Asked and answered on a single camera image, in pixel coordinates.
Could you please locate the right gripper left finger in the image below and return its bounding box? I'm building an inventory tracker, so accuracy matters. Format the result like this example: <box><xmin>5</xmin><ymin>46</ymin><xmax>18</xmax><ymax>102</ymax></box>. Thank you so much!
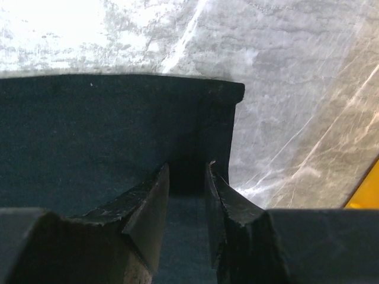
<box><xmin>1</xmin><ymin>165</ymin><xmax>169</xmax><ymax>283</ymax></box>

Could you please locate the yellow plastic bin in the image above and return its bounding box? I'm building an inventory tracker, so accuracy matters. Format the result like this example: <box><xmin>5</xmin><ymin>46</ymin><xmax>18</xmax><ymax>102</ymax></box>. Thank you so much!
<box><xmin>345</xmin><ymin>161</ymin><xmax>379</xmax><ymax>209</ymax></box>

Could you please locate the black t shirt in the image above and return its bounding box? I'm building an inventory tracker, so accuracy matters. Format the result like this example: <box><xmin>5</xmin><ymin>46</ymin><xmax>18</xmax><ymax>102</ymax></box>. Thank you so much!
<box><xmin>1</xmin><ymin>75</ymin><xmax>245</xmax><ymax>283</ymax></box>

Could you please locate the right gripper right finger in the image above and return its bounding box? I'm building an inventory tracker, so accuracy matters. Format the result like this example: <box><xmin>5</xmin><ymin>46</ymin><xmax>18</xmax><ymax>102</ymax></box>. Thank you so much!
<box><xmin>205</xmin><ymin>163</ymin><xmax>378</xmax><ymax>283</ymax></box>

